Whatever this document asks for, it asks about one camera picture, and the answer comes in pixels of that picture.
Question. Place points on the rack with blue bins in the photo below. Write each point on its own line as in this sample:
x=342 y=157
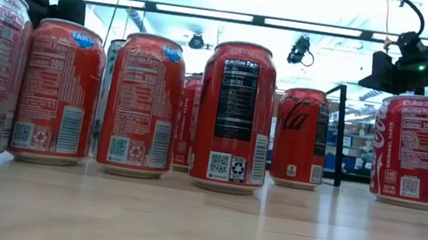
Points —
x=351 y=163

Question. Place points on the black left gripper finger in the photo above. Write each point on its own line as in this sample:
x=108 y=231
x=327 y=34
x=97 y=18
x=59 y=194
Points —
x=72 y=10

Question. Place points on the tall slim white can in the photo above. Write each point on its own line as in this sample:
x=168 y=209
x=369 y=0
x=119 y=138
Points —
x=111 y=65

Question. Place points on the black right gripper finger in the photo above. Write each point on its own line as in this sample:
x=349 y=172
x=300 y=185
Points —
x=381 y=73

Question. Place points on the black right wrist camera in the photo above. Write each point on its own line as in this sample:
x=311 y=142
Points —
x=412 y=44

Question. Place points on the red Coke Zero can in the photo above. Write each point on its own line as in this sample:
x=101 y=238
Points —
x=237 y=98
x=298 y=139

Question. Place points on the black overhead camera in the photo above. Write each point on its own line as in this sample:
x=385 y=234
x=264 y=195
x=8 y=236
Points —
x=298 y=50

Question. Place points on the black overhead frame beam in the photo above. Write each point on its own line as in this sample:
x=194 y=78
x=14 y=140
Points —
x=258 y=19

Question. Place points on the round black hanging fixture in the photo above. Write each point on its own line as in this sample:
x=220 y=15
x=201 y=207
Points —
x=196 y=41

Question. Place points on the red Coca-Cola original can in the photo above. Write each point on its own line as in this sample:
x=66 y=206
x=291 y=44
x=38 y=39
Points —
x=189 y=112
x=408 y=154

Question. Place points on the wooden shelf with black frame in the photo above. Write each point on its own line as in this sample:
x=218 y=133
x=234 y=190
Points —
x=339 y=132

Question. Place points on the red Fanta can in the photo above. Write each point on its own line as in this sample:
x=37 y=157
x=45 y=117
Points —
x=141 y=102
x=56 y=87

